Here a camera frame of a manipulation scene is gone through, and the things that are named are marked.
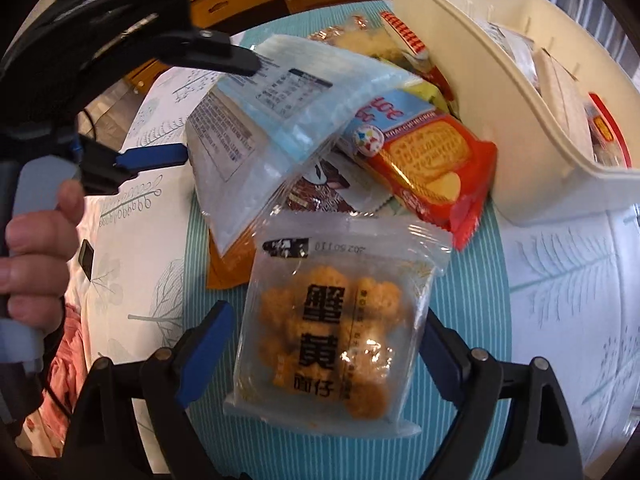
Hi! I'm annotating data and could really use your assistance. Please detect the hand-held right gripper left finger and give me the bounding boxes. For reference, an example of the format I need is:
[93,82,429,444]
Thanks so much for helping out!
[60,300,236,480]

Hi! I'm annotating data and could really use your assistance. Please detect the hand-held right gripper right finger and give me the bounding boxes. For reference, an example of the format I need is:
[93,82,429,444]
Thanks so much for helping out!
[422,310,583,480]

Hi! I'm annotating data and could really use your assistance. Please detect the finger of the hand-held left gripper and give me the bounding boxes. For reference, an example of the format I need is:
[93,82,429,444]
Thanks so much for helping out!
[150,27,262,77]
[77,137,187,196]

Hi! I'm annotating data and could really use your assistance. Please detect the large light blue snack packet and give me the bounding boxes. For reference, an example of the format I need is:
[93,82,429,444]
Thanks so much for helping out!
[185,35,421,256]

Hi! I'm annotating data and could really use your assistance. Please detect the clear packet of orange puffs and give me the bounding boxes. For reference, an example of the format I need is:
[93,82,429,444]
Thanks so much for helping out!
[222,210,453,438]

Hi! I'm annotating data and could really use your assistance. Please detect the brown white snack packet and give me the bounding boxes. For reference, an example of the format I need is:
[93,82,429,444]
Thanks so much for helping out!
[285,155,391,217]

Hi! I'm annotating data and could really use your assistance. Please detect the red biscuit packet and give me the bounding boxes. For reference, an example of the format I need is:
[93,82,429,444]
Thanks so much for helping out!
[335,87,498,252]

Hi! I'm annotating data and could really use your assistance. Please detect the white plastic storage bin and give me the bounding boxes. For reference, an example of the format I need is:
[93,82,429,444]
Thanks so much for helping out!
[381,0,640,227]

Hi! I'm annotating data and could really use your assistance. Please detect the person's left hand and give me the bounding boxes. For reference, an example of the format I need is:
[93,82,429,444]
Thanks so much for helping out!
[0,180,86,336]

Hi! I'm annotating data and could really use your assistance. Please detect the orange snack packet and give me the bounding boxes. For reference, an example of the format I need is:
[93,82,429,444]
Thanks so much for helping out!
[206,232,261,291]

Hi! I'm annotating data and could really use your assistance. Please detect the black square patch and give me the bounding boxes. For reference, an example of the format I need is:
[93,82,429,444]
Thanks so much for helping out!
[77,240,96,281]

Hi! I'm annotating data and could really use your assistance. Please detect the floral pink blanket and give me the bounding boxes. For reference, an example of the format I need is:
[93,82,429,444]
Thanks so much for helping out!
[22,305,96,461]

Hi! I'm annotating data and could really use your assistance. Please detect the clear wrapped chocolate snack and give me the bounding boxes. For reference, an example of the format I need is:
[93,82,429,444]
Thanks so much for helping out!
[307,14,373,41]

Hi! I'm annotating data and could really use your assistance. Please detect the cream packet with red plaid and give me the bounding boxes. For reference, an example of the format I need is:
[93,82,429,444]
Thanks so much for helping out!
[325,10,453,103]

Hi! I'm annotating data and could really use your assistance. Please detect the small green snack packet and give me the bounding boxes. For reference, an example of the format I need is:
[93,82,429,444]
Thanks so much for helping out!
[400,77,458,116]

